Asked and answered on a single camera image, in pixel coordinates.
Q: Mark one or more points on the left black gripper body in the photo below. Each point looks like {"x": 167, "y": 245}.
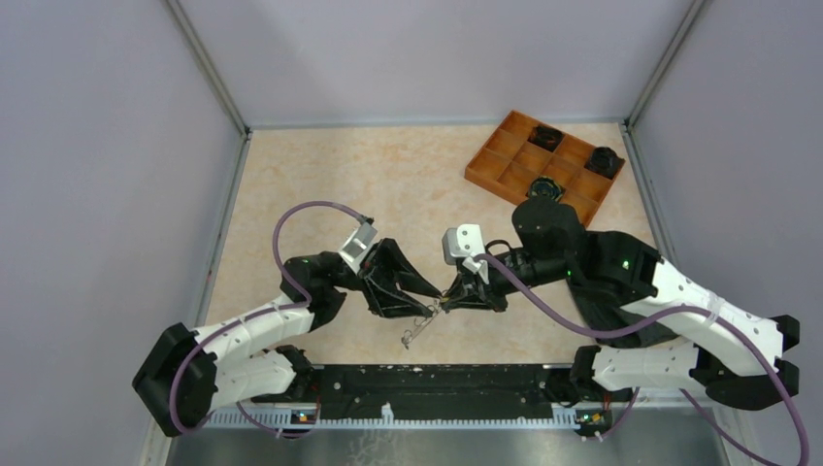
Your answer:
{"x": 370, "y": 264}

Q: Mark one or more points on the black rolled item right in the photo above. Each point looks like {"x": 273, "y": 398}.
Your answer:
{"x": 604, "y": 162}

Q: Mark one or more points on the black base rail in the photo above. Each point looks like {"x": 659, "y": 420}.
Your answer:
{"x": 473, "y": 392}

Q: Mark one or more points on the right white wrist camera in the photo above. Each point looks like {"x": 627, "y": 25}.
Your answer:
{"x": 461, "y": 247}

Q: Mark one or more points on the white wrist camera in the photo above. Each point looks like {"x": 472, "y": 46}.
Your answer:
{"x": 461, "y": 247}
{"x": 355, "y": 248}

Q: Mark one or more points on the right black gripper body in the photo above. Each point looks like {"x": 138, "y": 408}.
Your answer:
{"x": 500, "y": 285}

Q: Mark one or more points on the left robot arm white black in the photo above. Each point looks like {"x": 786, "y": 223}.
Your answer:
{"x": 189, "y": 373}

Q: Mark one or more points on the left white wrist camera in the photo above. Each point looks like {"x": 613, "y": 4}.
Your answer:
{"x": 355, "y": 248}

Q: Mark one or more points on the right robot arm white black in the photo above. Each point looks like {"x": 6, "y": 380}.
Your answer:
{"x": 732, "y": 356}

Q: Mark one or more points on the black rolled item top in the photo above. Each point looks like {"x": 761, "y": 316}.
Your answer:
{"x": 546, "y": 137}

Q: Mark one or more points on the black rolled item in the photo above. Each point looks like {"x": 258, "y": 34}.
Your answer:
{"x": 546, "y": 137}
{"x": 604, "y": 162}

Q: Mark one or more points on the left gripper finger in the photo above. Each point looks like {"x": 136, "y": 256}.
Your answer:
{"x": 399, "y": 305}
{"x": 405, "y": 275}

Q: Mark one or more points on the yellow and silver keys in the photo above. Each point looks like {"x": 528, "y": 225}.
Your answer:
{"x": 438, "y": 303}

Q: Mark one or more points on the black foam mat lower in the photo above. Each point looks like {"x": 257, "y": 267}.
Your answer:
{"x": 599, "y": 312}

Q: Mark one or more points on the grey slotted cable duct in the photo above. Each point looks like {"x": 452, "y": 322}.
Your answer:
{"x": 301, "y": 419}

